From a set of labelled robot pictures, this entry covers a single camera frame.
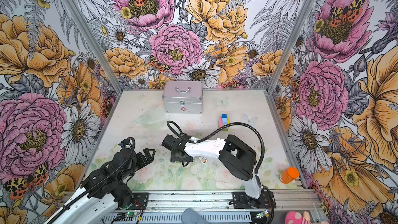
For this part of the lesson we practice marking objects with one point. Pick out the pink plush toy right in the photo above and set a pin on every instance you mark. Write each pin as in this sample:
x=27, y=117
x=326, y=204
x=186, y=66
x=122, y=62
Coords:
x=293, y=217

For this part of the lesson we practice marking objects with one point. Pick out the silver first aid case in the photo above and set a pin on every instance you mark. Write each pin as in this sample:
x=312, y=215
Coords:
x=183, y=97

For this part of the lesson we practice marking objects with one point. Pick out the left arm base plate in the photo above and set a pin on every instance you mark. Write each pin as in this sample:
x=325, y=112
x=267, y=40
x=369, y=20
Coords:
x=139, y=201

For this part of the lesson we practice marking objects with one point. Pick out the grey blue cloth object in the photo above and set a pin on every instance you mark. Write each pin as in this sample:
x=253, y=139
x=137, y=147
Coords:
x=189, y=216

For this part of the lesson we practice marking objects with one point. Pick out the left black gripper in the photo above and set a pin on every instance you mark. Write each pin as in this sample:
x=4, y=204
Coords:
x=149, y=159

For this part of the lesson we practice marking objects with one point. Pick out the pink wood block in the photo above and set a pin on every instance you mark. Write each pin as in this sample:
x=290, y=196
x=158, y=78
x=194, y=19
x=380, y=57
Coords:
x=220, y=123

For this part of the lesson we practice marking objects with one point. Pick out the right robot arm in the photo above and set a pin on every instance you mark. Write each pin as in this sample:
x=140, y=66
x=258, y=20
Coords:
x=237, y=157

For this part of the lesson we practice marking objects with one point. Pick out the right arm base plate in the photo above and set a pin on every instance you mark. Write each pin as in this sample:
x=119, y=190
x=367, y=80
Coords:
x=241, y=201

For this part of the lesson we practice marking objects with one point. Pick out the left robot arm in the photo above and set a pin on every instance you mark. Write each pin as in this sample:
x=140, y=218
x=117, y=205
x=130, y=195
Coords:
x=105, y=191

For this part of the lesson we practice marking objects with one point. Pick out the aluminium front rail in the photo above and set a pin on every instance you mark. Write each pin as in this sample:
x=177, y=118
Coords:
x=167, y=207

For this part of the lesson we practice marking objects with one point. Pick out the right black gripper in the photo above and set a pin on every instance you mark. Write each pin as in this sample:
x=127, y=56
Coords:
x=173, y=157

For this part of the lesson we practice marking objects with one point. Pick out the small orange white toy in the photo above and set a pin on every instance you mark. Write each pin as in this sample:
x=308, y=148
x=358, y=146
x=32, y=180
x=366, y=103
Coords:
x=203, y=160

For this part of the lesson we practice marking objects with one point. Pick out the orange pill bottle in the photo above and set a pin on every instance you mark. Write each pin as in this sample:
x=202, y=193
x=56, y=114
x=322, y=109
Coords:
x=288, y=175

